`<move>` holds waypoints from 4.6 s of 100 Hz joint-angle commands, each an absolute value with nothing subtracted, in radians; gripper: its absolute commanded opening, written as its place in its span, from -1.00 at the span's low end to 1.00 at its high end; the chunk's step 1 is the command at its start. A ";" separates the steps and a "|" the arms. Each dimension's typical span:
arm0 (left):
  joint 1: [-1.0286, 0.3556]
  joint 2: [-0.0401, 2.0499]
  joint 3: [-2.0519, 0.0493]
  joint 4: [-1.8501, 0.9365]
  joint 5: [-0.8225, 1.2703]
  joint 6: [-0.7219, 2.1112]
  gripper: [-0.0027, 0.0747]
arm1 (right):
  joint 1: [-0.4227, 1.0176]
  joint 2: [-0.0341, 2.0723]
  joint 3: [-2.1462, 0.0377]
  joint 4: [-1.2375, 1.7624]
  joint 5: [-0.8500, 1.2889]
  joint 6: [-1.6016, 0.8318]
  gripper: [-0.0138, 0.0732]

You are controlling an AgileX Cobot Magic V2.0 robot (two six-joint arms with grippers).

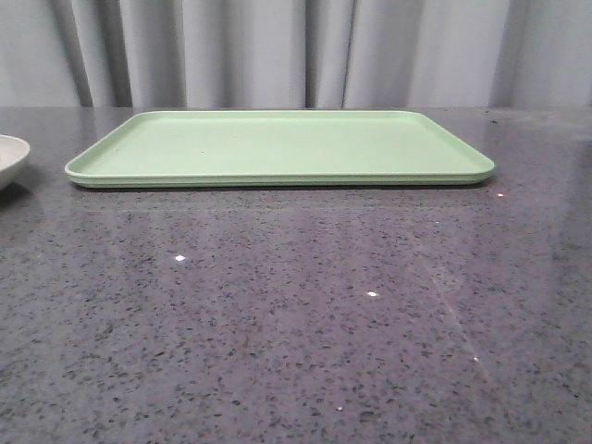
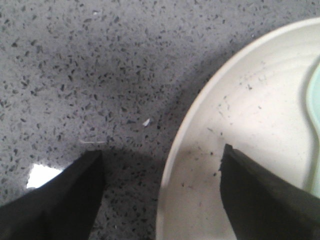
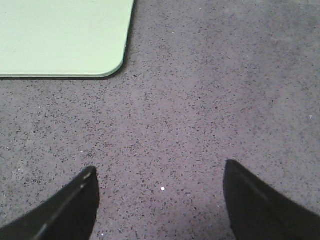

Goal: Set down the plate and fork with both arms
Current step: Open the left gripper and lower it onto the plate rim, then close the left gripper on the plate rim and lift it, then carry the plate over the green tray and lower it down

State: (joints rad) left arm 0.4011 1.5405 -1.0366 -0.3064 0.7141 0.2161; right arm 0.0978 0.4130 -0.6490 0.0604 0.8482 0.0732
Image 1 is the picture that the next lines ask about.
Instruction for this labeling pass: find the white speckled plate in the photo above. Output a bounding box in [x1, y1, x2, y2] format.
[0, 134, 31, 190]

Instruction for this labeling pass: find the light green plastic tray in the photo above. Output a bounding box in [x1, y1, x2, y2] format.
[65, 110, 495, 188]

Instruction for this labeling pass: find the grey pleated curtain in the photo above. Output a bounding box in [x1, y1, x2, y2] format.
[1, 1, 591, 108]

